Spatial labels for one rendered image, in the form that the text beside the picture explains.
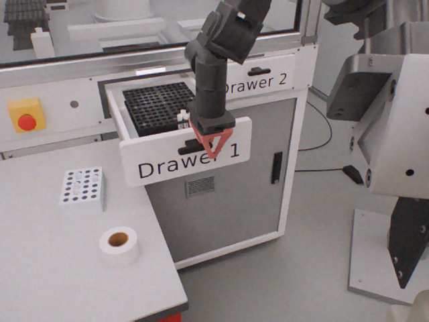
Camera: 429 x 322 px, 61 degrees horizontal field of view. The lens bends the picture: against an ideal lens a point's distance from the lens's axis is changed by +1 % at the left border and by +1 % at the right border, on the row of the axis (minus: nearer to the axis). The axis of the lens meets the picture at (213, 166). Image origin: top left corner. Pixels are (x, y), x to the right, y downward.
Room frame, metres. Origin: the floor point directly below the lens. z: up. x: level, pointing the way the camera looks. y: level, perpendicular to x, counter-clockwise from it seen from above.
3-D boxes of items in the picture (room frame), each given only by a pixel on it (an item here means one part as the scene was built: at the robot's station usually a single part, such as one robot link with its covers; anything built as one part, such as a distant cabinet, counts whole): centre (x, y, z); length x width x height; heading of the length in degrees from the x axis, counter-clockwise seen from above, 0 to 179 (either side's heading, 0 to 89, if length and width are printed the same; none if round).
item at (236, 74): (1.07, -0.12, 0.87); 0.29 x 0.02 x 0.11; 112
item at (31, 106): (0.81, 0.47, 0.88); 0.07 x 0.05 x 0.07; 112
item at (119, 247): (0.47, 0.18, 0.78); 0.07 x 0.07 x 0.04
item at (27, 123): (0.78, 0.46, 0.88); 0.04 x 0.03 x 0.04; 112
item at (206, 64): (0.63, 0.01, 1.07); 0.07 x 0.06 x 0.07; 16
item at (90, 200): (0.63, 0.30, 0.78); 0.12 x 0.08 x 0.04; 12
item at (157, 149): (0.65, 0.05, 0.87); 0.29 x 0.02 x 0.11; 112
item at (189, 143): (0.63, 0.04, 0.91); 0.07 x 0.04 x 0.01; 112
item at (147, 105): (0.84, 0.13, 0.87); 0.22 x 0.18 x 0.06; 22
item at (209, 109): (0.62, 0.01, 1.01); 0.10 x 0.07 x 0.07; 22
